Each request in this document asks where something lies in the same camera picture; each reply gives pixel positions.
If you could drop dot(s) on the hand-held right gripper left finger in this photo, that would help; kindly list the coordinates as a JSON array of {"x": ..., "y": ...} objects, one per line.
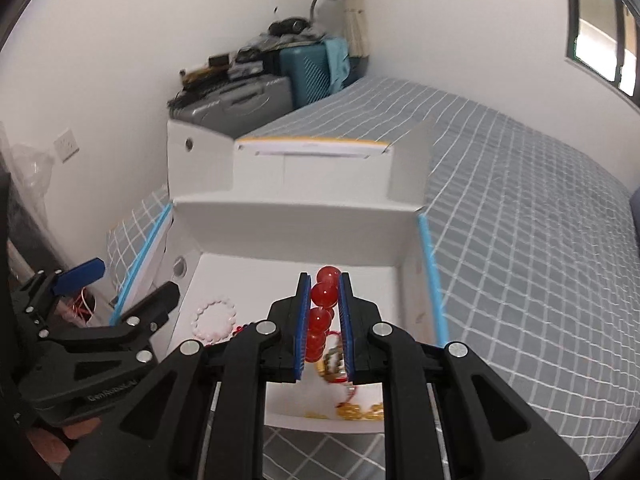
[{"x": 301, "y": 325}]

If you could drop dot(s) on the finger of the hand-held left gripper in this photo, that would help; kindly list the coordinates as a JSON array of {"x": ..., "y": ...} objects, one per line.
[
  {"x": 150, "y": 305},
  {"x": 80, "y": 275}
]

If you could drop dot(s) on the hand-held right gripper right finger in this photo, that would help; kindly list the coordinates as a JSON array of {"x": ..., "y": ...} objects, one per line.
[{"x": 346, "y": 325}]

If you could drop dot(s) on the white cardboard box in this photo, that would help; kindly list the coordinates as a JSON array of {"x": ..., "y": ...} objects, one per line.
[{"x": 300, "y": 220}]

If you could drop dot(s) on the person's left hand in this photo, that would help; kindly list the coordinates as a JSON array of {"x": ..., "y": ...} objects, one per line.
[{"x": 60, "y": 440}]

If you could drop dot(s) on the clear plastic bag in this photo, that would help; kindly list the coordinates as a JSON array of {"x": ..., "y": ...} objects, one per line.
[{"x": 30, "y": 170}]

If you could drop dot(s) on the grey checked blanket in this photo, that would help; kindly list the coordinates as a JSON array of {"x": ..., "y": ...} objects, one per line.
[{"x": 500, "y": 210}]

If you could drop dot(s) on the grey suitcase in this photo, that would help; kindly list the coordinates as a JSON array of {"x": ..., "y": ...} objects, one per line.
[{"x": 235, "y": 100}]

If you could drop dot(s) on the teal suitcase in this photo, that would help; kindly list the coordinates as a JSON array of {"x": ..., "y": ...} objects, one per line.
[{"x": 305, "y": 75}]

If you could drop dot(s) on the teal cloth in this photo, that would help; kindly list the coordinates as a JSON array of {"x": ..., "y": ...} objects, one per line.
[{"x": 337, "y": 65}]

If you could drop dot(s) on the black bag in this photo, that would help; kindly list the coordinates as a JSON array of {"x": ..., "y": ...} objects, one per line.
[{"x": 287, "y": 26}]

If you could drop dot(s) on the grey pillow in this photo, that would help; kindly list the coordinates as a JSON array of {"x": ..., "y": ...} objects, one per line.
[{"x": 635, "y": 222}]

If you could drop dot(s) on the beige curtain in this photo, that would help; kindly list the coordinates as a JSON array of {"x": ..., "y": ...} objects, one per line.
[{"x": 355, "y": 5}]

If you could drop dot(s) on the dark framed window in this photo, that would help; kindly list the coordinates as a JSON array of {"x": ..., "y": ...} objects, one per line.
[{"x": 600, "y": 20}]

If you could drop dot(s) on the white wall socket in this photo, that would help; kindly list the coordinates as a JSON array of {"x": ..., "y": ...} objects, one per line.
[{"x": 66, "y": 146}]

